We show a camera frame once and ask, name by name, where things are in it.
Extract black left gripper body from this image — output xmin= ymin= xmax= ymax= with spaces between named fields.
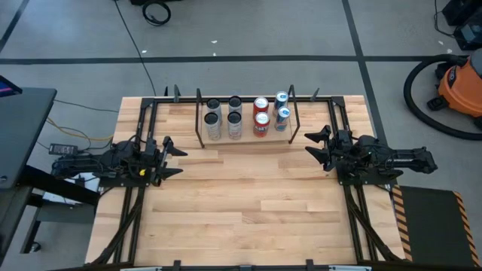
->
xmin=145 ymin=138 xmax=169 ymax=187

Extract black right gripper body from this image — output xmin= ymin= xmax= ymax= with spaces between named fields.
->
xmin=324 ymin=129 xmax=355 ymax=173

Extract red Fanta strawberry can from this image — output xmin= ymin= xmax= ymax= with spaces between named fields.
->
xmin=252 ymin=111 xmax=271 ymax=139
xmin=252 ymin=96 xmax=270 ymax=116

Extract orange shop vacuum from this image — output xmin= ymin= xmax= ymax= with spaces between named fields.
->
xmin=427 ymin=48 xmax=482 ymax=131
xmin=403 ymin=53 xmax=482 ymax=142

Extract black power brick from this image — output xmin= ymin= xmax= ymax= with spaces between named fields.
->
xmin=48 ymin=143 xmax=79 ymax=157

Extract white paper sheet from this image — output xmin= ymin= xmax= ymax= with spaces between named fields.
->
xmin=43 ymin=172 xmax=103 ymax=206

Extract black mat hazard stripes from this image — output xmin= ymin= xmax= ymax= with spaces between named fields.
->
xmin=391 ymin=184 xmax=482 ymax=268

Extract black desk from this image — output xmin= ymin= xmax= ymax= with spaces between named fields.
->
xmin=0 ymin=87 xmax=101 ymax=260

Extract dark laptop screen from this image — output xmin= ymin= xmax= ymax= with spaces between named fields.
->
xmin=0 ymin=75 xmax=23 ymax=98

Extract black equipment cases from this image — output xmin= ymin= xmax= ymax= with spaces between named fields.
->
xmin=442 ymin=0 xmax=482 ymax=52

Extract wooden shelf black wire frame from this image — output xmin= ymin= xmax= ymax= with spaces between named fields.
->
xmin=192 ymin=88 xmax=302 ymax=151

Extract black floor cable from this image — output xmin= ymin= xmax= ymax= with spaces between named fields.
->
xmin=114 ymin=0 xmax=157 ymax=96

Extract black aluminium table frame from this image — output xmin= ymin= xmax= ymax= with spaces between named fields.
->
xmin=90 ymin=96 xmax=407 ymax=271

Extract yellow floor cable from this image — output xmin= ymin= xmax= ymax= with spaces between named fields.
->
xmin=45 ymin=117 xmax=114 ymax=142

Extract coiled black cable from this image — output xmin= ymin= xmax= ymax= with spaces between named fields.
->
xmin=141 ymin=0 xmax=172 ymax=27

